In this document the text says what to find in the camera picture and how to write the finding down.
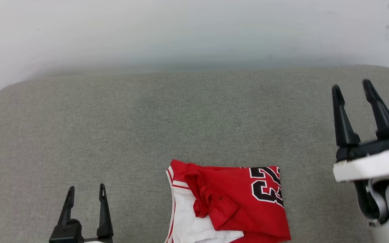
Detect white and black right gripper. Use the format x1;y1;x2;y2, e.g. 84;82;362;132
331;79;389;183

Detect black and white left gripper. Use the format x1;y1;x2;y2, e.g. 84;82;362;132
48;184;114;243

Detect red basketball jersey number 23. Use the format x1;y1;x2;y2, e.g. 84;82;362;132
163;159;291;243

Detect grey fabric sofa cushion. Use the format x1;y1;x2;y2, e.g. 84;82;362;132
0;65;389;243

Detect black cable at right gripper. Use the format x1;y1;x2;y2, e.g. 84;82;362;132
353;178;389;226

